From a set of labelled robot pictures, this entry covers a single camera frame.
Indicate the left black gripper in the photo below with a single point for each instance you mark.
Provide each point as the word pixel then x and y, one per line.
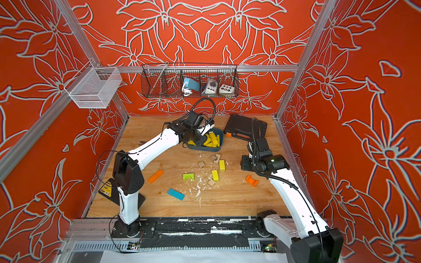
pixel 199 143

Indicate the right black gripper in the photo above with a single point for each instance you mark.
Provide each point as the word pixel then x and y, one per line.
pixel 244 163

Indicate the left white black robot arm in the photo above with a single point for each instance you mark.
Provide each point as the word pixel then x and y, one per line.
pixel 129 165

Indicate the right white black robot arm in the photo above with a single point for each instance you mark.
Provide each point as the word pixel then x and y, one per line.
pixel 309 239

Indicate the orange arch block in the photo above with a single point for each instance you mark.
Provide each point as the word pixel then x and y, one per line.
pixel 251 181

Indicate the teal plastic bin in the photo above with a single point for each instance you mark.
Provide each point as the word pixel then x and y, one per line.
pixel 209 147

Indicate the yellow tilted block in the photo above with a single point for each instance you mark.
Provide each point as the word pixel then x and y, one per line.
pixel 222 165

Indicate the natural wood block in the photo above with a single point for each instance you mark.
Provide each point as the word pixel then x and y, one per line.
pixel 215 158

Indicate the yellow block centre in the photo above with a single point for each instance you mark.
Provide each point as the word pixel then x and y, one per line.
pixel 215 176

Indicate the black plastic tool case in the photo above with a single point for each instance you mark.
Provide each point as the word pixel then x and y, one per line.
pixel 244 128

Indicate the green arch block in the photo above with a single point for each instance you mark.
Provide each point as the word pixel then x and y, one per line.
pixel 189 176

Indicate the blue white device in basket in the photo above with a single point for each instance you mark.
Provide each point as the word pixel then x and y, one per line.
pixel 189 86

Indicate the grey white cube in basket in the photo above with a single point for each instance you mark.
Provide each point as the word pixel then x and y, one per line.
pixel 210 88

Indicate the orange flat block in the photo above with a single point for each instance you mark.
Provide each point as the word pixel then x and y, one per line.
pixel 155 176

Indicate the white dotted cube in basket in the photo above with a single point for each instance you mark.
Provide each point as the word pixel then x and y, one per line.
pixel 226 90

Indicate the teal flat block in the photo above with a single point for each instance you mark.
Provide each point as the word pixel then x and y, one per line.
pixel 176 194

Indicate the black flat pad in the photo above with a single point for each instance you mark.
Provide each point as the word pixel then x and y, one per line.
pixel 110 191

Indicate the black wire wall basket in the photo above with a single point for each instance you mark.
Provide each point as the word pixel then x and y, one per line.
pixel 165 80

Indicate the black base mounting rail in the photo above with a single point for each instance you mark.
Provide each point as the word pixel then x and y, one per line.
pixel 194 233

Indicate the clear acrylic wall box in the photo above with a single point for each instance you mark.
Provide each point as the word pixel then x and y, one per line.
pixel 94 88

